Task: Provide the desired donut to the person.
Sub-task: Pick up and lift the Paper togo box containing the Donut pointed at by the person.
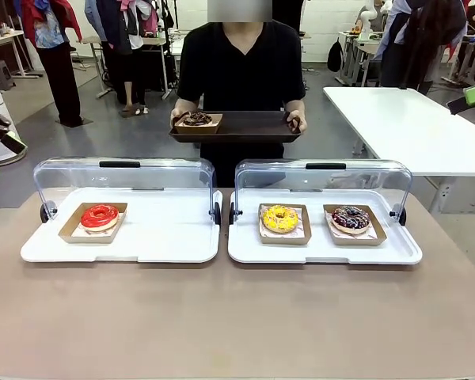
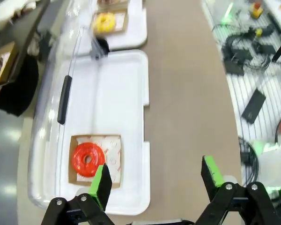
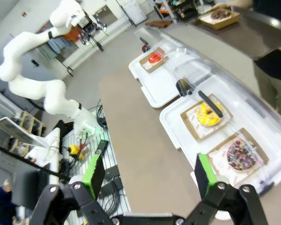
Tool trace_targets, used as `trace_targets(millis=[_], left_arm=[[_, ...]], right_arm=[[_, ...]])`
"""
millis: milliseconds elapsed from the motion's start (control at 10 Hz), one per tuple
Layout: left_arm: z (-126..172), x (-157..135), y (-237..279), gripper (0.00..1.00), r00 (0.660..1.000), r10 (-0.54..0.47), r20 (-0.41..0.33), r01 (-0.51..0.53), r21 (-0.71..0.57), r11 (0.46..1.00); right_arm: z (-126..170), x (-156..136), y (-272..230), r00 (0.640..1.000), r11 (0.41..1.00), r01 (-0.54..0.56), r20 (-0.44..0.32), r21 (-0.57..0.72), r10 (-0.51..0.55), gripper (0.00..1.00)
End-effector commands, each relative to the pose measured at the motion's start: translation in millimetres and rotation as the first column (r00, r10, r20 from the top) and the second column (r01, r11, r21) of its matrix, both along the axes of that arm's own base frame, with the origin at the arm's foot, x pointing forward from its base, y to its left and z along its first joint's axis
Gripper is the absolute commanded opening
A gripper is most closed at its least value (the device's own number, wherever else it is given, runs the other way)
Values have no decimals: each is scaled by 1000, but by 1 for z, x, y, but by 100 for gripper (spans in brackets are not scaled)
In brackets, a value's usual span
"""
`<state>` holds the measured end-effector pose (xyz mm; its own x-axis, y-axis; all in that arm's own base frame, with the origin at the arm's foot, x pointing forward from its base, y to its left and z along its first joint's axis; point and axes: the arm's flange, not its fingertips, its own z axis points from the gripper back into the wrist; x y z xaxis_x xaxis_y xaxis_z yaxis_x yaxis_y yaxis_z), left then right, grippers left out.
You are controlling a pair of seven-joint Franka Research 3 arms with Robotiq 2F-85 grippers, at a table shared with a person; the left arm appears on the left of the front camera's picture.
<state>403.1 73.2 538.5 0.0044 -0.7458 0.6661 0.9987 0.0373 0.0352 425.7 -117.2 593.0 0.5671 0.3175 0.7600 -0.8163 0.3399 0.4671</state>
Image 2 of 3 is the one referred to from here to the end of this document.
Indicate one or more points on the pink glazed donut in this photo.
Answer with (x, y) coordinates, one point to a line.
(108, 1)

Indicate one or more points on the person in black shirt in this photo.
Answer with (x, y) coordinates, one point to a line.
(16, 89)

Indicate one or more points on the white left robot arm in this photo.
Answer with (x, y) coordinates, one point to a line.
(274, 164)

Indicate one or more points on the brown cardboard donut box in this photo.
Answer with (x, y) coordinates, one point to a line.
(112, 2)
(71, 164)
(123, 21)

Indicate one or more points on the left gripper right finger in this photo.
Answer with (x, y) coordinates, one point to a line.
(224, 204)

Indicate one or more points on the yellow sprinkled donut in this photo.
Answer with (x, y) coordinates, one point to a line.
(108, 27)

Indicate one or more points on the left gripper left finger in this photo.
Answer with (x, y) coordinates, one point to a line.
(100, 194)

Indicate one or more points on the white printed paper liner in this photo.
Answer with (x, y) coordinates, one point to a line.
(112, 152)
(120, 21)

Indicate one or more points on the black lid hinge knob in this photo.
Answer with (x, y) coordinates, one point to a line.
(101, 45)

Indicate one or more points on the red yellow emergency stop button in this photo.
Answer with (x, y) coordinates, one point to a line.
(257, 8)

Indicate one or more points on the red glazed donut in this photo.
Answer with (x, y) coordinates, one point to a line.
(82, 168)

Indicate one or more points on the white plastic display tray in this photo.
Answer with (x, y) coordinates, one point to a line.
(121, 93)
(135, 23)

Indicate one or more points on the clear plastic storage bin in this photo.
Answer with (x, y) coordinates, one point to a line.
(49, 105)

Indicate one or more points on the black power adapter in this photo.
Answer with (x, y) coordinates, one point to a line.
(236, 54)

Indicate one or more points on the person's left hand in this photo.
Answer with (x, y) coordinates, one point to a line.
(14, 11)

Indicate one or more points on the black flat rectangular device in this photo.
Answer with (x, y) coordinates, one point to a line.
(254, 105)

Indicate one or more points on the clear plastic tray lid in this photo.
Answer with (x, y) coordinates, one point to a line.
(72, 14)

